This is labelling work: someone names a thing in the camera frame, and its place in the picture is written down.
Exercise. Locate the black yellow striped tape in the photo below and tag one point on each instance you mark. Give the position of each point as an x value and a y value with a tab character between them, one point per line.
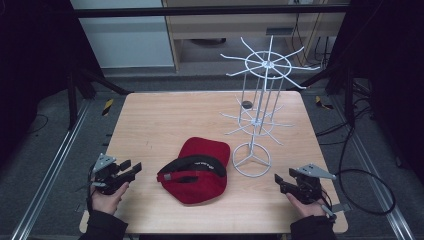
322	103
107	107

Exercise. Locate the red and black cap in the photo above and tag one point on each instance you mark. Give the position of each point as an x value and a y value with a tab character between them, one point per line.
195	173

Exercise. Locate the person's right hand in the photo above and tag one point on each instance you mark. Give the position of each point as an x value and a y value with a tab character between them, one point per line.
308	208

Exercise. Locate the black metal stand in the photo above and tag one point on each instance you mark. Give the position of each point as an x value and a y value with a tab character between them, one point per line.
348	96
75	96

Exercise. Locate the small black round disc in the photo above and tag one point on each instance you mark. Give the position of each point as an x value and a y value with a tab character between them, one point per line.
247	104

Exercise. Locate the dark curtain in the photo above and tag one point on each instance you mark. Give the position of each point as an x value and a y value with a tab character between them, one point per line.
393	66
33	66

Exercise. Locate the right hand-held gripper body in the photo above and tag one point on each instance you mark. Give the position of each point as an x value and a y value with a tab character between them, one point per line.
306	186

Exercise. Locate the person's left hand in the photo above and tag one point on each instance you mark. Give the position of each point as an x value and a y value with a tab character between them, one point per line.
107	201

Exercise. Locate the black horizontal bar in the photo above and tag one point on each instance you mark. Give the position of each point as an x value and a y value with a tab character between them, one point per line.
200	11

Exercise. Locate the wooden shelf unit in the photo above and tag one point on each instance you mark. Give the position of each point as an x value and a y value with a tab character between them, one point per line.
226	28

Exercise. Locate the metal floor rail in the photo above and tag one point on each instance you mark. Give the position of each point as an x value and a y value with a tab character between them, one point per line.
376	176
50	170

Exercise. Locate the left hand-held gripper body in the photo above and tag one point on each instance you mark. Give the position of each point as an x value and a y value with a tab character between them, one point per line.
106	173

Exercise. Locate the white cabinet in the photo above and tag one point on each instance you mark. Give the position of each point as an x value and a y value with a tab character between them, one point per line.
126	40

